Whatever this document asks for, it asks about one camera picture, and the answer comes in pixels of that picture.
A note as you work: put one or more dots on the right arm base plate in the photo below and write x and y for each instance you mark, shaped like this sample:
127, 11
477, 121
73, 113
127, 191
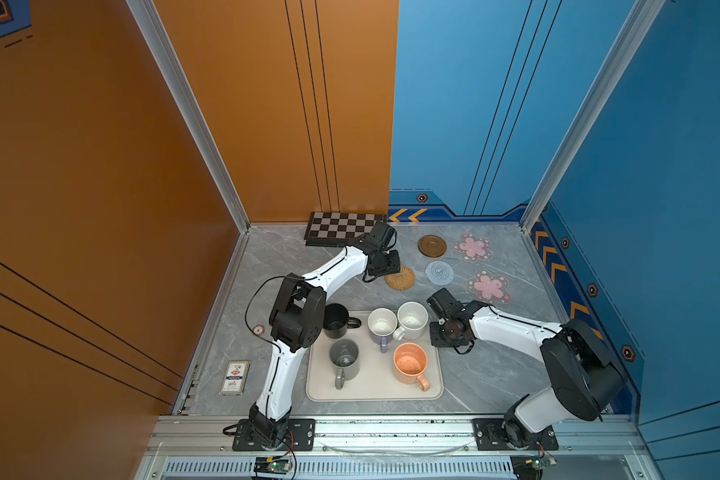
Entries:
499, 434

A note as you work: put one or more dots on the left green circuit board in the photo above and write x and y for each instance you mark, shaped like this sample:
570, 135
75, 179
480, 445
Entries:
271, 467

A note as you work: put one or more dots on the white mug purple handle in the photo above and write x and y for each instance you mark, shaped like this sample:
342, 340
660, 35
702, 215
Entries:
382, 324

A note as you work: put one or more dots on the black white chessboard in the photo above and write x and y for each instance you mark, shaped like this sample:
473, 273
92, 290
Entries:
335, 229

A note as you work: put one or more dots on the woven rattan round coaster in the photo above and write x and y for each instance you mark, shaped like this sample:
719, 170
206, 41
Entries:
403, 280

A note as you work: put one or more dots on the brown wooden round coaster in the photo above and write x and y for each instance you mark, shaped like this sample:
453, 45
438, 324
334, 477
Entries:
432, 246

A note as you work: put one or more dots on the playing card box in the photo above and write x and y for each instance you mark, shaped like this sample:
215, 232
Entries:
234, 378

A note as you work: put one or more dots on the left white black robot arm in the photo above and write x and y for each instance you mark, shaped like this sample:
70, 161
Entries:
296, 321

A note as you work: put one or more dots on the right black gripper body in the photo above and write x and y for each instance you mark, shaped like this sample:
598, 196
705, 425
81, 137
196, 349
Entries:
440, 336

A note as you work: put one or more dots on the beige rectangular serving tray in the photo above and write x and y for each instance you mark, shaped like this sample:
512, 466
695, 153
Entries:
376, 380

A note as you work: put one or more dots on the green circuit board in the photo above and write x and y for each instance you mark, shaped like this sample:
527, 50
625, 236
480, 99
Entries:
540, 463
271, 467

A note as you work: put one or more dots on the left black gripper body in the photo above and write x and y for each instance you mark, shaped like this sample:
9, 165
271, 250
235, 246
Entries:
389, 263

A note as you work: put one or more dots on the black mug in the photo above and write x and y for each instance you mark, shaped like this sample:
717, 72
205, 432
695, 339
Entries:
337, 321

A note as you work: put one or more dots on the orange peach mug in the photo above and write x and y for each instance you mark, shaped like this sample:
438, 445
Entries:
410, 364

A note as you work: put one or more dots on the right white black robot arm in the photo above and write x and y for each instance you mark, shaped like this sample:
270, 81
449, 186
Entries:
584, 374

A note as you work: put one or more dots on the grey green mug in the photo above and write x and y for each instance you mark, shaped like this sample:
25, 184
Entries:
344, 357

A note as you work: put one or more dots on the aluminium front frame rail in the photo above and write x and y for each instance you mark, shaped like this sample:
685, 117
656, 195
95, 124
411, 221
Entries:
418, 446

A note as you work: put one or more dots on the pink flower coaster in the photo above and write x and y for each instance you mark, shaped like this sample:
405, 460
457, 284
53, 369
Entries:
489, 287
472, 248

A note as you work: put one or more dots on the cream white mug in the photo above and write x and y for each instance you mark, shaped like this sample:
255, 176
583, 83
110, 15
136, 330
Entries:
413, 320

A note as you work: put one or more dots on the right green circuit board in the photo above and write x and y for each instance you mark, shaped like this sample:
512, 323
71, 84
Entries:
540, 463

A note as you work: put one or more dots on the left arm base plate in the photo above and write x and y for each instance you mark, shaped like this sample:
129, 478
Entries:
299, 435

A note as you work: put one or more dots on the blue woven round coaster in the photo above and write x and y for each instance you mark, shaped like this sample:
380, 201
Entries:
439, 273

